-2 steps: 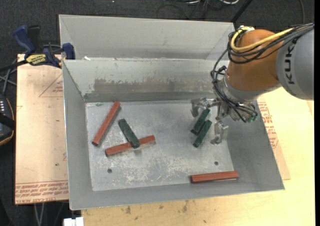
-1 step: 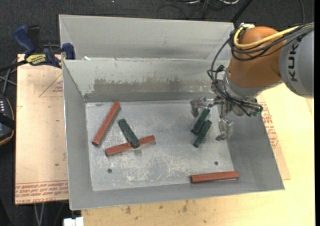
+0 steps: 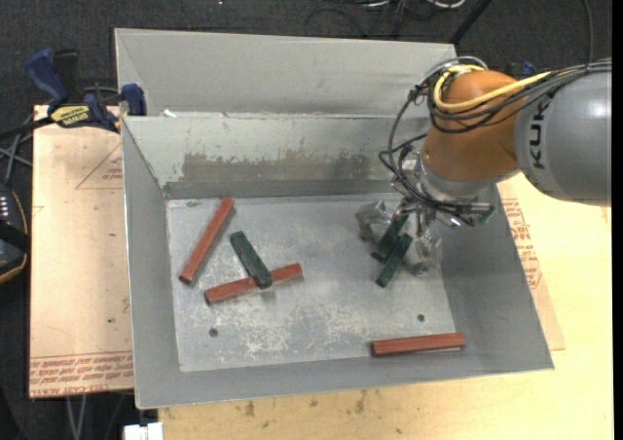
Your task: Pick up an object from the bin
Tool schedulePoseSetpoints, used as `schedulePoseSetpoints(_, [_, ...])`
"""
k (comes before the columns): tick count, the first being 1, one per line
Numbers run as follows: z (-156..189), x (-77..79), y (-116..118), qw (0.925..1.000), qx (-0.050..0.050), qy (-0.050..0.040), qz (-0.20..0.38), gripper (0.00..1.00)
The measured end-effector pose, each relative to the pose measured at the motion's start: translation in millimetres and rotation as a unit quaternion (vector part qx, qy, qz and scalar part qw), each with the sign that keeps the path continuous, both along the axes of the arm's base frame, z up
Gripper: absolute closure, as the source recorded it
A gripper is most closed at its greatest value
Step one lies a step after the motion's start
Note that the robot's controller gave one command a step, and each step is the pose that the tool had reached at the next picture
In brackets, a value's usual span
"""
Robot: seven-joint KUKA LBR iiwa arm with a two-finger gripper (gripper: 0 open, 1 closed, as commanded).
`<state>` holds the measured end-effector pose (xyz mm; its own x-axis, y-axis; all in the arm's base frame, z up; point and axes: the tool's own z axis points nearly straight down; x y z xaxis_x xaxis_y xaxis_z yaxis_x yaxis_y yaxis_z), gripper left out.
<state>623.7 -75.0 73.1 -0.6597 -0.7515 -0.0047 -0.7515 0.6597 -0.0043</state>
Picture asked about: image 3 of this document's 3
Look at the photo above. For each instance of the brown cardboard board red print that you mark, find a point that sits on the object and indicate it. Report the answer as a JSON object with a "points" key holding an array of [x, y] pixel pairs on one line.
{"points": [[73, 243]]}

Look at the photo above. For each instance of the grey metal bin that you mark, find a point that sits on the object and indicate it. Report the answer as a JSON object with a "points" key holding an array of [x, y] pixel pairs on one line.
{"points": [[316, 321]]}

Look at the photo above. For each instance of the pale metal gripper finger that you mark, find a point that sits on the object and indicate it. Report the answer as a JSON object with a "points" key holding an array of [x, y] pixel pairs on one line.
{"points": [[428, 253], [372, 221]]}

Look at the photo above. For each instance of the red-brown flat block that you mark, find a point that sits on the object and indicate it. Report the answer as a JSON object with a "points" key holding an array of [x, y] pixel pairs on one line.
{"points": [[418, 344], [233, 289], [207, 241]]}

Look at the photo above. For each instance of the dark green flat block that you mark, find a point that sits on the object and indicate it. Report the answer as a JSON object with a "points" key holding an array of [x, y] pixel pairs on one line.
{"points": [[389, 238], [250, 258], [395, 263]]}

